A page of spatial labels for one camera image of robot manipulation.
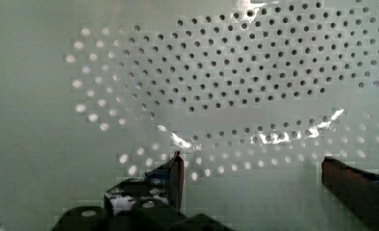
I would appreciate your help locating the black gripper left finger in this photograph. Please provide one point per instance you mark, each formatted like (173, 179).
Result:
(149, 203)

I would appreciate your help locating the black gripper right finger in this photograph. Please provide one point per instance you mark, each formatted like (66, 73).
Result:
(356, 189)

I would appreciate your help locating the green oval plastic strainer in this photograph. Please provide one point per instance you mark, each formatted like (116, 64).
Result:
(253, 94)

